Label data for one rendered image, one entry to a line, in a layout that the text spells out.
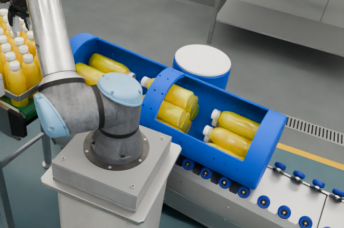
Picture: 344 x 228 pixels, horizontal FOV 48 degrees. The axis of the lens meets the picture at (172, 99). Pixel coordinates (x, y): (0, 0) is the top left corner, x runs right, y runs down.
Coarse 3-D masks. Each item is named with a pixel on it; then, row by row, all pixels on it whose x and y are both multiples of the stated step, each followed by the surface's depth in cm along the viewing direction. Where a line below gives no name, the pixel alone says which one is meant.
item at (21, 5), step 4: (12, 0) 153; (16, 0) 153; (20, 0) 152; (24, 0) 150; (12, 4) 152; (16, 4) 152; (20, 4) 152; (24, 4) 151; (12, 8) 153; (16, 8) 152; (20, 8) 151; (24, 8) 150; (16, 12) 155; (20, 12) 152; (24, 12) 151; (28, 12) 155; (20, 16) 153; (24, 16) 152; (28, 16) 155
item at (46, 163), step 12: (0, 108) 169; (12, 108) 167; (0, 120) 174; (12, 120) 168; (24, 120) 166; (12, 132) 174; (24, 132) 169; (24, 144) 230; (48, 144) 247; (12, 156) 222; (48, 156) 253; (48, 168) 257
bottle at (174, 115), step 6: (162, 102) 143; (168, 102) 144; (162, 108) 142; (168, 108) 141; (174, 108) 141; (180, 108) 142; (162, 114) 142; (168, 114) 141; (174, 114) 140; (180, 114) 140; (168, 120) 142; (174, 120) 140; (180, 120) 143
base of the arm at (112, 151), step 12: (96, 132) 108; (132, 132) 105; (96, 144) 107; (108, 144) 105; (120, 144) 105; (132, 144) 107; (96, 156) 108; (108, 156) 106; (120, 156) 108; (132, 156) 108
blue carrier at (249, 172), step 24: (72, 48) 151; (96, 48) 172; (120, 48) 157; (144, 72) 166; (168, 72) 144; (144, 96) 139; (216, 96) 153; (144, 120) 140; (192, 120) 161; (264, 120) 129; (192, 144) 134; (264, 144) 125; (216, 168) 135; (240, 168) 128; (264, 168) 133
